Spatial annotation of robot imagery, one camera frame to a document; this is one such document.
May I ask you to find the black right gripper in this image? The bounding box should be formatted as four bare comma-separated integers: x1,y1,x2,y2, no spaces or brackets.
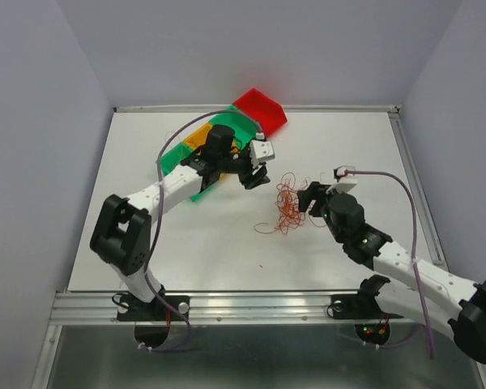
297,181,349,244

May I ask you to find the orange wire bundle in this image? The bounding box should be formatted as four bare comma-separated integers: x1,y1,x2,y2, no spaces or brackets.
254,172,327,237

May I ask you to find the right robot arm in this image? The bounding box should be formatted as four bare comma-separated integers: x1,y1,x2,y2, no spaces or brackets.
297,180,486,365

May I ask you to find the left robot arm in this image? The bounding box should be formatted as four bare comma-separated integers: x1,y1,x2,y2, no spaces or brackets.
90,125,275,319

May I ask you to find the green plastic bin near red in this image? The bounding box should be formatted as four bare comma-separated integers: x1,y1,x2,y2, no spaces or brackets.
209,113,256,146

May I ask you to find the yellow plastic bin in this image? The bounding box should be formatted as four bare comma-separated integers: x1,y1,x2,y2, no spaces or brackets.
184,123,230,182

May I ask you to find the green plastic bin front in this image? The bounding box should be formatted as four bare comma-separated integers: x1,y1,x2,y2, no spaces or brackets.
160,142,224,203

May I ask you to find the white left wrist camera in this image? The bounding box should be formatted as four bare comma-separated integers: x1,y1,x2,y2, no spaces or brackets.
249,132,275,168

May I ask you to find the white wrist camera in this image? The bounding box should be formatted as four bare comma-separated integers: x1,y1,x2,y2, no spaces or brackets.
249,132,275,168
326,165,358,194

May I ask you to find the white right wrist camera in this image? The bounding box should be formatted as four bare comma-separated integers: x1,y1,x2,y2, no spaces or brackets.
326,165,358,194

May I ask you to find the aluminium right side rail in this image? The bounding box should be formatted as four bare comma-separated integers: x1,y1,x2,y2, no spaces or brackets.
388,105,449,271

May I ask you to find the aluminium rail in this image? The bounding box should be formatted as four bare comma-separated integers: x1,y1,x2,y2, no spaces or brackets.
49,290,380,327
388,105,449,271
113,104,401,113

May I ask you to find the aluminium back rail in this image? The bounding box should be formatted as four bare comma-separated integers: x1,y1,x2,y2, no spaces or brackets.
113,104,401,113

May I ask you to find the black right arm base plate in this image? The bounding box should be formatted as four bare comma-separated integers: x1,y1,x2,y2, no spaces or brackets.
326,293,387,320

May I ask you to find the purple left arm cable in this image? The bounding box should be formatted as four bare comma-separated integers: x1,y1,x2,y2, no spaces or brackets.
143,109,266,353

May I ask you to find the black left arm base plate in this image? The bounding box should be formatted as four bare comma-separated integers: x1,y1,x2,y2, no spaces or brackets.
111,293,179,322

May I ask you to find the aluminium front rail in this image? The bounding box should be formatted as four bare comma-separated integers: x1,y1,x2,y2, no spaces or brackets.
49,290,380,327

